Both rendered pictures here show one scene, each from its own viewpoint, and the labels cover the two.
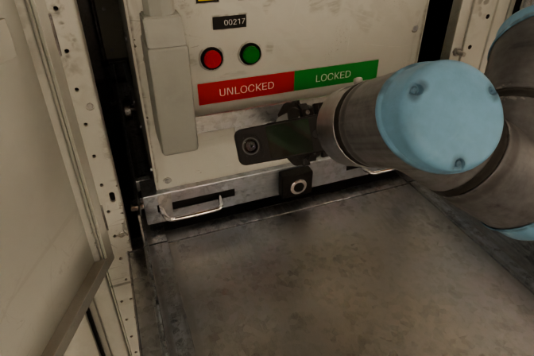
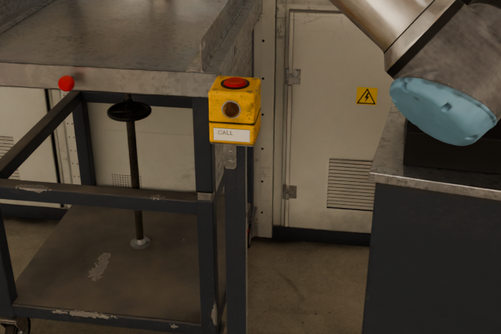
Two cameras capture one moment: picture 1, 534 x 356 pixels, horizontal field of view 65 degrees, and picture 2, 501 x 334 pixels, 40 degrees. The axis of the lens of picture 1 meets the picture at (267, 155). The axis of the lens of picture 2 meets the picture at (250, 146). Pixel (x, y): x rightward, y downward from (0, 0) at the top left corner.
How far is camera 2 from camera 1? 1.64 m
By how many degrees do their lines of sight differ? 26
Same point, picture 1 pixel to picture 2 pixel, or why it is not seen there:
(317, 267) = not seen: outside the picture
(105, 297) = not seen: hidden behind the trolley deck
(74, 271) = not seen: outside the picture
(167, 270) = not seen: outside the picture
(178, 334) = not seen: outside the picture
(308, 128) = not seen: outside the picture
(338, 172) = not seen: outside the picture
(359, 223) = not seen: outside the picture
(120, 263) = not seen: outside the picture
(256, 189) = not seen: outside the picture
